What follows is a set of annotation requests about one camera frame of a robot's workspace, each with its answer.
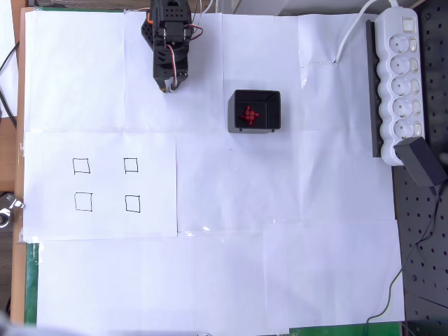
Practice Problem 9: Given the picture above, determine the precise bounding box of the black open box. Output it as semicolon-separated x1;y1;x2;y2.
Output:
227;89;283;134

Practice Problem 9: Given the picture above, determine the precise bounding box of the white paper table cover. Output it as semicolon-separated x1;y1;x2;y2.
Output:
22;8;407;330

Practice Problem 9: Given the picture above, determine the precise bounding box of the paper sheet with drawn squares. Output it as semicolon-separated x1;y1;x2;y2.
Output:
22;131;179;242

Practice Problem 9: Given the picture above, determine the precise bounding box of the metal clamp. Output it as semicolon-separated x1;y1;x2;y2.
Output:
0;194;26;229

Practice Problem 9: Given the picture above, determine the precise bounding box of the white power strip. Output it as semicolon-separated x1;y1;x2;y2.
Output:
377;6;426;167

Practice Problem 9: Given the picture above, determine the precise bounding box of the green cutting mat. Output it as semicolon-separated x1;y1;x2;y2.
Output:
23;5;403;336

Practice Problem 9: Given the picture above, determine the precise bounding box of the black power adapter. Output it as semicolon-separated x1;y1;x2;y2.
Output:
393;136;448;190

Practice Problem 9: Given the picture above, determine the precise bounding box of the black pegboard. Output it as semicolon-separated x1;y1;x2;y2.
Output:
391;0;448;325

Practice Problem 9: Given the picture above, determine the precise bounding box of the red white servo cable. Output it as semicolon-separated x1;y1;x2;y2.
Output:
167;43;179;87

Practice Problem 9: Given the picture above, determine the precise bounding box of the white power cable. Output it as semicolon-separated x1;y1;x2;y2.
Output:
335;0;400;64

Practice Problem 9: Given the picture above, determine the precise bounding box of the thin black adapter cable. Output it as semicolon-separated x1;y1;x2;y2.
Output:
365;188;442;336

